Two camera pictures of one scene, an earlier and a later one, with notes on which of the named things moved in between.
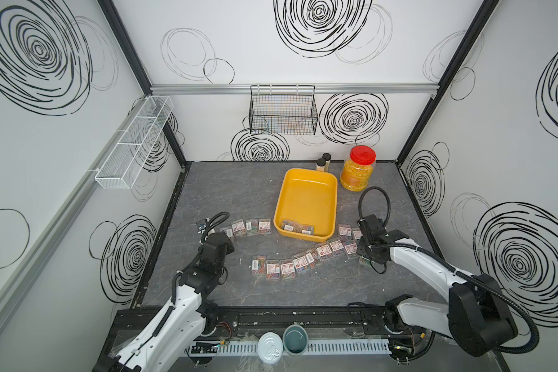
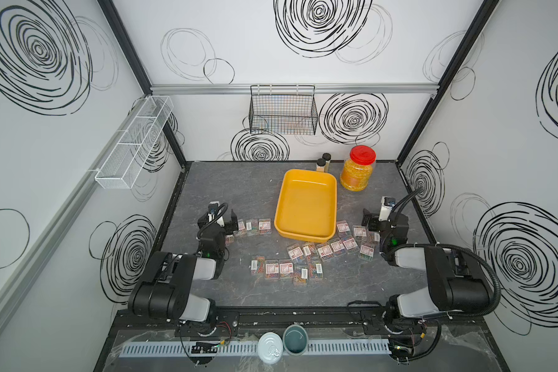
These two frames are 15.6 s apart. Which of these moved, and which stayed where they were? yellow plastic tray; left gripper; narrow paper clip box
Moved: left gripper
Stayed: yellow plastic tray; narrow paper clip box
